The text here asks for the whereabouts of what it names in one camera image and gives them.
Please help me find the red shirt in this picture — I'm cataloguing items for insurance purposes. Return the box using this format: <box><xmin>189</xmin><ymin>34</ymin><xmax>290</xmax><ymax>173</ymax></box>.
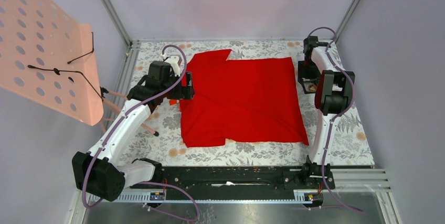
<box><xmin>179</xmin><ymin>49</ymin><xmax>309</xmax><ymax>147</ymax></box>

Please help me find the black display box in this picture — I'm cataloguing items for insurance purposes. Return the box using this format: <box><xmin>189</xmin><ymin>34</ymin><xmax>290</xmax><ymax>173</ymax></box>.
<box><xmin>304</xmin><ymin>81</ymin><xmax>317</xmax><ymax>94</ymax></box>

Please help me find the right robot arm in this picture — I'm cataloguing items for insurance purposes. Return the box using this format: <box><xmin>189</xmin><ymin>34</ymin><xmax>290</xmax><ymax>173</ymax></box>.
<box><xmin>298</xmin><ymin>35</ymin><xmax>355</xmax><ymax>190</ymax></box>

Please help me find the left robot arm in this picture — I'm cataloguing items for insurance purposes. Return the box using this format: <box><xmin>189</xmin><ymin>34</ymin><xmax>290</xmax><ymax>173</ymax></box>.
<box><xmin>72</xmin><ymin>60</ymin><xmax>195</xmax><ymax>201</ymax></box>

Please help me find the pink perforated music stand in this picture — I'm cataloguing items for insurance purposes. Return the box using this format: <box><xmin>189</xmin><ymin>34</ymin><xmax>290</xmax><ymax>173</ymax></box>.
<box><xmin>1</xmin><ymin>0</ymin><xmax>125</xmax><ymax>142</ymax></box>

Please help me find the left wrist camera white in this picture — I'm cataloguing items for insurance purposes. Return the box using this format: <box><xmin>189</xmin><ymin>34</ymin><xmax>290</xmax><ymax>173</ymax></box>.
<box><xmin>161</xmin><ymin>54</ymin><xmax>183</xmax><ymax>77</ymax></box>

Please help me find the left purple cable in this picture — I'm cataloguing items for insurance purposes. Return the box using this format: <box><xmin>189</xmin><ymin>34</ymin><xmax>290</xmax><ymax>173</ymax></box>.
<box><xmin>81</xmin><ymin>44</ymin><xmax>200</xmax><ymax>223</ymax></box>

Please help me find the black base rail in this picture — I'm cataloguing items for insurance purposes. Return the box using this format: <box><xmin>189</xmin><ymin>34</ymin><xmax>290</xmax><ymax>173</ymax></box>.
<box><xmin>130</xmin><ymin>165</ymin><xmax>336</xmax><ymax>202</ymax></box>

